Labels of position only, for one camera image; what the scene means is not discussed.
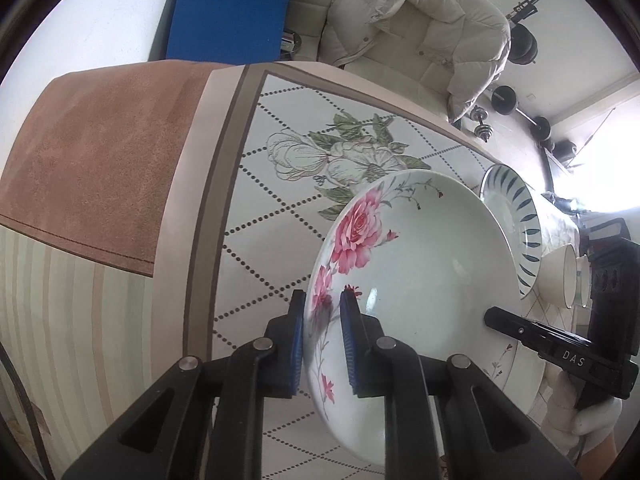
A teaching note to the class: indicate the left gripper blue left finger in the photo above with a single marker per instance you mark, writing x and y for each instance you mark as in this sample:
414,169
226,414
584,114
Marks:
292,345

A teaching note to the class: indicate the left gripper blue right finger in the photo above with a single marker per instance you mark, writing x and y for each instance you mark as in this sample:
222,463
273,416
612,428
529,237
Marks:
356,329

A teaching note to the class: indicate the white plate pink flowers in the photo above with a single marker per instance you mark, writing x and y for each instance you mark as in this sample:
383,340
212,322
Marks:
426,258

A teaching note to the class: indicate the white bowl dark rim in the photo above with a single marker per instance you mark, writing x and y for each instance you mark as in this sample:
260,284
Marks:
557,278

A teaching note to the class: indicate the blue leaf pattern plate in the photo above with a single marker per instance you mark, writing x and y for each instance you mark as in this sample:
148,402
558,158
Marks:
510,201

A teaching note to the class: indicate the white bowl blue dots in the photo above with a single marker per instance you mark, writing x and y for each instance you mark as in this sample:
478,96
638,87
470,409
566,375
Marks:
583,282

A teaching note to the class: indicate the white gloved right hand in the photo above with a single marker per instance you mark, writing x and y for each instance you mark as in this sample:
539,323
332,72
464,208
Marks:
565,425

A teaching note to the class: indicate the white plate grey rim pattern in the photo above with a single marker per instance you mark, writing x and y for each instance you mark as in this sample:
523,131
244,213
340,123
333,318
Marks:
518,372

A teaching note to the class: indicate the diamond pattern tablecloth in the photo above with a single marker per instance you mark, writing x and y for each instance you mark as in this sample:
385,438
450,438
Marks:
336,189

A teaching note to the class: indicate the small black bin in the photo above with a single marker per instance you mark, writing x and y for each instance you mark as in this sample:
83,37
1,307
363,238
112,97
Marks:
564,151

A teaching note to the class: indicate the brown striped cloth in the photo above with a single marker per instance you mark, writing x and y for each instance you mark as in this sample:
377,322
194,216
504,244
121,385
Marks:
99,202

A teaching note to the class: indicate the chrome dumbbell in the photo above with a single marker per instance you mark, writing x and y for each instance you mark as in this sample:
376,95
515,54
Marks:
482,130

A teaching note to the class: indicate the white puffer jacket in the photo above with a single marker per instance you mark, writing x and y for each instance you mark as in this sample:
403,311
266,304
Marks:
439,54

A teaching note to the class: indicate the blue mat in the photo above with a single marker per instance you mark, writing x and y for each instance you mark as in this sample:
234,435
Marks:
232,32

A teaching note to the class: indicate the barbell on rack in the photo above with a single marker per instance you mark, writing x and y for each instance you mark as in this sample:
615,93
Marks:
524,46

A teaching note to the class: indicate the cream chair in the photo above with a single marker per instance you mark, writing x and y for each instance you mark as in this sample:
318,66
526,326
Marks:
392,61

